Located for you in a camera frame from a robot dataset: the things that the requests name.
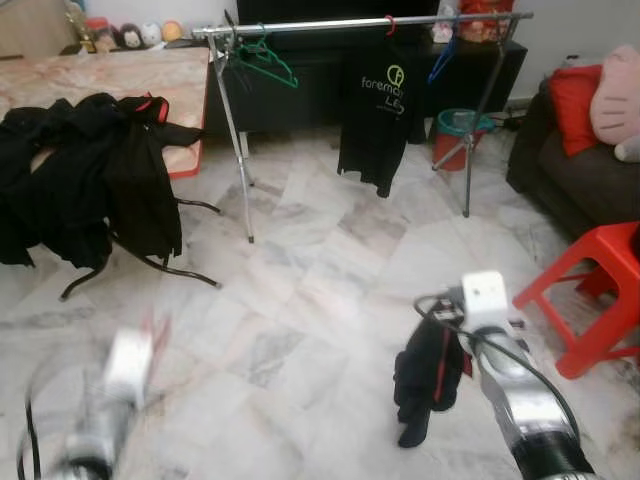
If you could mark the navy garment red stripe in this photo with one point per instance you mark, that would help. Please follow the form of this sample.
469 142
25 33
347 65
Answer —
420 390

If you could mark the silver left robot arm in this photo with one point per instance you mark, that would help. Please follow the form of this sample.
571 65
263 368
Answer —
95 440

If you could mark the blue hanger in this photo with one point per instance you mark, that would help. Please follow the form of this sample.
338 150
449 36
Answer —
440 65

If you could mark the red plastic stool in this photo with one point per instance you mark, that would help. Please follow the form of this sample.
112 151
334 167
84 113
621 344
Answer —
590 250

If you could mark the dark grey sofa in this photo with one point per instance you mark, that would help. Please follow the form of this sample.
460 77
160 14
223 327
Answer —
580 185

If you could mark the pink Hello Kitty plush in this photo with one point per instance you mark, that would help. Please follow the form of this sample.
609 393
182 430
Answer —
618 100

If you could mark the red cushion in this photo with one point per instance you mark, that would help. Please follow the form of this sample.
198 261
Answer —
575 110

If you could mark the red bucket teal rim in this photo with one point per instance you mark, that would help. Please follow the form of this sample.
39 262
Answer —
450 150

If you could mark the red gold figurine statue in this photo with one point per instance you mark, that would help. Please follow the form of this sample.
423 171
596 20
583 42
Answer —
485 20

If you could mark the black shirt green logo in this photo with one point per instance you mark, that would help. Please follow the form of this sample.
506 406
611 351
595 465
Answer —
375 130

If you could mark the small white ornament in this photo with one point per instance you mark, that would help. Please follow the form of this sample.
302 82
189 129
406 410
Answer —
443 31

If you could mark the black TV cabinet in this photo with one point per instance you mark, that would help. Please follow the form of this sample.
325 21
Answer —
310 100

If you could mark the black television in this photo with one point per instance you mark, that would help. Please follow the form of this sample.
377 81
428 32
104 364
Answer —
330 8

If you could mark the silver metal clothes rack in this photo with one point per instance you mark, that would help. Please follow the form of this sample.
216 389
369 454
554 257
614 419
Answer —
300 25

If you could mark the orange round doll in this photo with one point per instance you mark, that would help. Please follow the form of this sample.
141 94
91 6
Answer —
173 30

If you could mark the white round doll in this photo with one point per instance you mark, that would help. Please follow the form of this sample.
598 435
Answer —
152 34

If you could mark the dark round doll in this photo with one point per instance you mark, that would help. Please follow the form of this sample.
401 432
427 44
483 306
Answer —
131 37

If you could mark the black clothes pile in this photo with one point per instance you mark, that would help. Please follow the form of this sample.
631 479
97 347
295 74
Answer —
90 180

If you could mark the marble table red edge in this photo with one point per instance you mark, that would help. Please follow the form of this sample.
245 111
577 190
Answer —
100 75

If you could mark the jar with red lid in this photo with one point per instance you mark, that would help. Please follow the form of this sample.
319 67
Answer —
97 33

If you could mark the gold ornament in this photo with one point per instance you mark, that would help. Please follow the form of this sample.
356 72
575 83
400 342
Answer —
76 30

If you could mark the light wood cabinet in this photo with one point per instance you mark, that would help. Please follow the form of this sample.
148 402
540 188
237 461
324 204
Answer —
30 30

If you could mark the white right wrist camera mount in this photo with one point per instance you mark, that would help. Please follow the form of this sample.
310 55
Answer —
487 295

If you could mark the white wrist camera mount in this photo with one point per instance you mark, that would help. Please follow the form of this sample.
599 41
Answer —
128 365
487 295

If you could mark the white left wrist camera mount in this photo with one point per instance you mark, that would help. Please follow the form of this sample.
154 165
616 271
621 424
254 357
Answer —
128 365

